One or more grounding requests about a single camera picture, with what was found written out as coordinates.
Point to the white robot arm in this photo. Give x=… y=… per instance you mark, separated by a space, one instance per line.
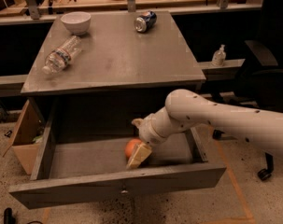
x=184 y=109

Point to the clear plastic water bottle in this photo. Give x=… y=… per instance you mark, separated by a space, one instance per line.
x=63 y=55

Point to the white ceramic bowl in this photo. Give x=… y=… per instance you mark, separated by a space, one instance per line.
x=77 y=23

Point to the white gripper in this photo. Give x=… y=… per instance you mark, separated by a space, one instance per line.
x=149 y=132

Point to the blue soda can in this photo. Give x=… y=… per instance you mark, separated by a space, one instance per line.
x=145 y=21

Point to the orange fruit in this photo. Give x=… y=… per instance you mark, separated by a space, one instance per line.
x=130 y=146

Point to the black office chair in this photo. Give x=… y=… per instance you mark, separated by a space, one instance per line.
x=260 y=78

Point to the brown cardboard box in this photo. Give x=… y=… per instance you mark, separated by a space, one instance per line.
x=22 y=141

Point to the grey wooden cabinet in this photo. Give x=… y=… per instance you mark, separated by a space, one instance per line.
x=118 y=76

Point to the hand sanitizer pump bottle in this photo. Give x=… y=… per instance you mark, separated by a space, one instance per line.
x=219 y=56

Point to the black object on floor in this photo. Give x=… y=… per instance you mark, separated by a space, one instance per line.
x=8 y=218

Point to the open grey top drawer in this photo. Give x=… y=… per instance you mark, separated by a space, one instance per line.
x=83 y=161

